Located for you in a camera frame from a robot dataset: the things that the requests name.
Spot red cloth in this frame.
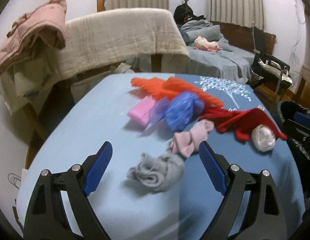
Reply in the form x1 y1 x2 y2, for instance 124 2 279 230
199 107 287 142

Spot pink sock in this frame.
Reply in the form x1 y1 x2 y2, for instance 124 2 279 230
167 119 214 158

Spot grey sock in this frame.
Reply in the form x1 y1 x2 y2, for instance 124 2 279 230
126 153 185 192

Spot blue plastic bag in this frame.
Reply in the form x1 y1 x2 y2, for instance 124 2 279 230
149 92 204 132

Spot orange foam net sleeve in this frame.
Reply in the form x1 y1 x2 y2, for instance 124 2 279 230
163 77 224 108

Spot pink foam block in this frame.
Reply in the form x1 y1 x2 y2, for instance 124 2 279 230
127 96 156 127

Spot black lined trash bin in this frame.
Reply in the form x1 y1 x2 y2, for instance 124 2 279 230
271 100 310 198

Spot silver cushion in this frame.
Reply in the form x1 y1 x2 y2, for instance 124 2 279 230
258 59 293 88

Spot black office chair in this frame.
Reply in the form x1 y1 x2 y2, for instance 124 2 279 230
251 25 293 96

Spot wooden bed headboard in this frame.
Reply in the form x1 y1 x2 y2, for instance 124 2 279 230
212 21 276 55

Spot bed with grey sheet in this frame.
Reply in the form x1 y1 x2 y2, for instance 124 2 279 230
179 21 254 83

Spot blue coffee tree mat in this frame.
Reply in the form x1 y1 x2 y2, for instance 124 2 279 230
16 73 305 239

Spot grey pillow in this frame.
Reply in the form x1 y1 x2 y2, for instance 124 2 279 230
186 25 223 42

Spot pink plush toy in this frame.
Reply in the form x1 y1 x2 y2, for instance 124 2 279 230
194 36 222 52

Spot right beige curtain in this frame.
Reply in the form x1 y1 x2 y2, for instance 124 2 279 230
207 0 264 30

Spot wooden coat rack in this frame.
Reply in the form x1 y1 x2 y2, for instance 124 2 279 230
173 0 206 25

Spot beige quilt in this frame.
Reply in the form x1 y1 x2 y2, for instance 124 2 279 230
44 8 189 82

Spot pink padded jacket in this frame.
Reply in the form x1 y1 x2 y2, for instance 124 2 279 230
0 0 67 76

